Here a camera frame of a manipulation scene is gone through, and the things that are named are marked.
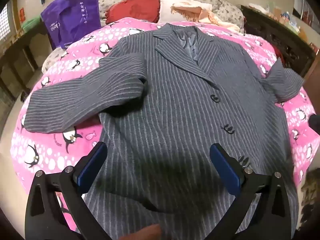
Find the green plastic basket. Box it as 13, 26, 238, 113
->
21, 15, 42, 33

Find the lattice window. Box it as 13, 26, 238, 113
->
0, 5, 13, 40

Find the white pillow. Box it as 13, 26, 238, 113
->
158, 0, 213, 25

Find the white floral bed sheet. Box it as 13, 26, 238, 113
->
41, 47, 68, 73

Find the clutter on cabinet top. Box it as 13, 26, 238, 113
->
249, 1, 309, 35

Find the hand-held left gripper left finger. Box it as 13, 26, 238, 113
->
24, 141, 112, 240

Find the red cloth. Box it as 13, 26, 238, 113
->
271, 44, 286, 64

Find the purple tote bag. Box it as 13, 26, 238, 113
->
40, 0, 102, 50

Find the peach fringed scarf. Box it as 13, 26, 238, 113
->
171, 3, 242, 32

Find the pink penguin print blanket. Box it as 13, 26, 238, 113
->
10, 17, 320, 233

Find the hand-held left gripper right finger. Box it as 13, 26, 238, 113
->
209, 144, 298, 240

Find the dark carved wooden cabinet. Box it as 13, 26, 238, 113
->
241, 5, 317, 78

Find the red pillow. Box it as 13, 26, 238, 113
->
105, 0, 160, 25

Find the grey striped suit jacket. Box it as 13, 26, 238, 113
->
25, 22, 305, 240

